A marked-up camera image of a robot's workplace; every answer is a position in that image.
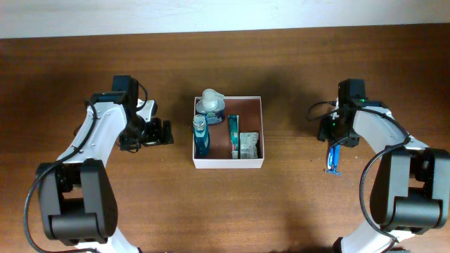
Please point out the teal toothpaste tube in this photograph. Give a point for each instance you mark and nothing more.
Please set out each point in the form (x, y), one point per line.
(234, 135)

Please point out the blue toothbrush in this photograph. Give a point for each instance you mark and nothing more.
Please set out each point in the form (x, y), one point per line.
(330, 159)

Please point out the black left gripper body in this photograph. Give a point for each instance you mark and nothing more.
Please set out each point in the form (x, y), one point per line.
(147, 132)

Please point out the green Dettol soap pack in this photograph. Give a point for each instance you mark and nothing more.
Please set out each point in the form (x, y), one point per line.
(248, 145)

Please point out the purple foam soap pump bottle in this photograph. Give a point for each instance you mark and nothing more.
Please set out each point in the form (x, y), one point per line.
(212, 106)

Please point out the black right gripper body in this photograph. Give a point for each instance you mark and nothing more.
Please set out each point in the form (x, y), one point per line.
(338, 133)

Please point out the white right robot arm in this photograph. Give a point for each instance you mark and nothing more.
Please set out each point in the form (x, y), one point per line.
(403, 189)

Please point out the white cardboard box pink inside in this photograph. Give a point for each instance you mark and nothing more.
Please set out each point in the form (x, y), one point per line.
(249, 110)

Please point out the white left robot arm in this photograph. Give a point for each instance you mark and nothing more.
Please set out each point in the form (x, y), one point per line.
(76, 200)

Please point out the blue mouthwash bottle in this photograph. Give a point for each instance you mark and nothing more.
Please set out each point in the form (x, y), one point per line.
(201, 135)

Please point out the blue razor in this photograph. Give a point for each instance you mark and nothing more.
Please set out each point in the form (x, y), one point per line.
(336, 162)

